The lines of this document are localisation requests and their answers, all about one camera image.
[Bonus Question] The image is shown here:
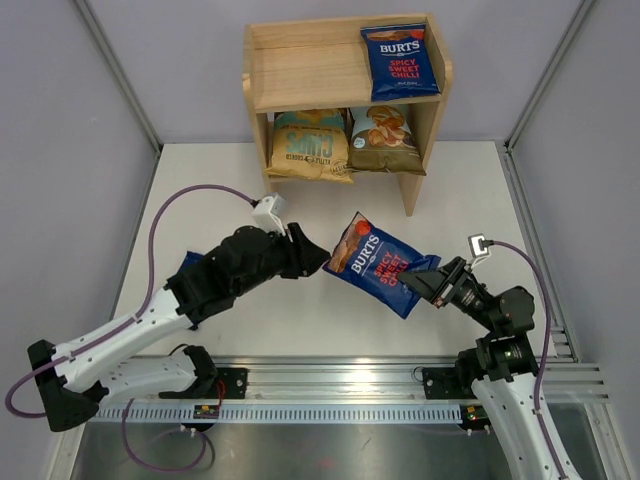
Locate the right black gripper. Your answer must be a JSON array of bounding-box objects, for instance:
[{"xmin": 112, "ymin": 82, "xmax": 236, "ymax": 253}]
[{"xmin": 397, "ymin": 256, "xmax": 499, "ymax": 334}]

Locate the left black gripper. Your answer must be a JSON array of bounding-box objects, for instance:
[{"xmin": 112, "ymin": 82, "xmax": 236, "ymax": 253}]
[{"xmin": 233, "ymin": 223, "xmax": 330, "ymax": 298}]

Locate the blue Burts bag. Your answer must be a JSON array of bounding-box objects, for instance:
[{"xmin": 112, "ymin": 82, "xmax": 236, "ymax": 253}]
[
  {"xmin": 179, "ymin": 251, "xmax": 204, "ymax": 272},
  {"xmin": 360, "ymin": 23, "xmax": 440, "ymax": 102},
  {"xmin": 323, "ymin": 212, "xmax": 441, "ymax": 319}
]

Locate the yellow kettle chips bag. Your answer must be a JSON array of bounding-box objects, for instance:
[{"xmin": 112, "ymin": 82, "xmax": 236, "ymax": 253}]
[{"xmin": 266, "ymin": 108, "xmax": 353, "ymax": 184}]

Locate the light blue cassava chips bag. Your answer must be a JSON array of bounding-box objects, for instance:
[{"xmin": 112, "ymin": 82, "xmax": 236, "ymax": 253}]
[{"xmin": 348, "ymin": 105, "xmax": 426, "ymax": 176}]

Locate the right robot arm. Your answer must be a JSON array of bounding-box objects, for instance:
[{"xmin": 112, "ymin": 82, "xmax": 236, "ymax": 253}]
[{"xmin": 398, "ymin": 257, "xmax": 580, "ymax": 479}]

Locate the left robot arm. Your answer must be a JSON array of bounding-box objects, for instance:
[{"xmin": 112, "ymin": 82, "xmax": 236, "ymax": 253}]
[{"xmin": 28, "ymin": 223, "xmax": 330, "ymax": 432}]

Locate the wooden two-tier shelf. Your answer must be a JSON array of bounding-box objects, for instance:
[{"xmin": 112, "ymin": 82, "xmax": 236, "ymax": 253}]
[{"xmin": 242, "ymin": 13, "xmax": 454, "ymax": 191}]

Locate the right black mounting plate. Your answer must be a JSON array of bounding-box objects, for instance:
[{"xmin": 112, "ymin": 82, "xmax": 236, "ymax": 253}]
[{"xmin": 421, "ymin": 367, "xmax": 474, "ymax": 400}]

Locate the black mounting plate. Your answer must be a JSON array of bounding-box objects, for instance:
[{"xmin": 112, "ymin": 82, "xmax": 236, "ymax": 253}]
[
  {"xmin": 200, "ymin": 367, "xmax": 249, "ymax": 400},
  {"xmin": 421, "ymin": 367, "xmax": 474, "ymax": 400}
]

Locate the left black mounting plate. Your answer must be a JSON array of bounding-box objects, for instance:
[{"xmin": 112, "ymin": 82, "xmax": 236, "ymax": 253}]
[{"xmin": 200, "ymin": 367, "xmax": 249, "ymax": 400}]

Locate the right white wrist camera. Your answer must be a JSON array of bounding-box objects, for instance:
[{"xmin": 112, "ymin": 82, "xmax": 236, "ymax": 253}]
[{"xmin": 468, "ymin": 234, "xmax": 492, "ymax": 270}]

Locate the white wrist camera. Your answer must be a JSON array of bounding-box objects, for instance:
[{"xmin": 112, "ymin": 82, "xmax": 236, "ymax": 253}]
[
  {"xmin": 251, "ymin": 193, "xmax": 286, "ymax": 236},
  {"xmin": 468, "ymin": 234, "xmax": 492, "ymax": 270}
]

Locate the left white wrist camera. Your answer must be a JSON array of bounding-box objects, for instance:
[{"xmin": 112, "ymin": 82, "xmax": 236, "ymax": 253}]
[{"xmin": 251, "ymin": 193, "xmax": 286, "ymax": 236}]

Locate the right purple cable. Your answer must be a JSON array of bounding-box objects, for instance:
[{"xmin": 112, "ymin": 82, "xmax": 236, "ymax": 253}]
[{"xmin": 487, "ymin": 239, "xmax": 571, "ymax": 480}]

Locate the purple cable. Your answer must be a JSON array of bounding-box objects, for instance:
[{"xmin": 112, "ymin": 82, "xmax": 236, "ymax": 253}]
[
  {"xmin": 4, "ymin": 183, "xmax": 259, "ymax": 471},
  {"xmin": 487, "ymin": 239, "xmax": 571, "ymax": 480}
]

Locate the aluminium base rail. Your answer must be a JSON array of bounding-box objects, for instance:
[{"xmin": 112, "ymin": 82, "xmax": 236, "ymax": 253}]
[{"xmin": 214, "ymin": 326, "xmax": 609, "ymax": 404}]

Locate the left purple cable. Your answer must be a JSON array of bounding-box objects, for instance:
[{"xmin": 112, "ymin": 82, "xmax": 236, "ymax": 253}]
[{"xmin": 4, "ymin": 183, "xmax": 259, "ymax": 471}]

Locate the white slotted cable duct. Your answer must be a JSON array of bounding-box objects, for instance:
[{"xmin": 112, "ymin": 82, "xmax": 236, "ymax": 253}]
[{"xmin": 93, "ymin": 402, "xmax": 462, "ymax": 425}]

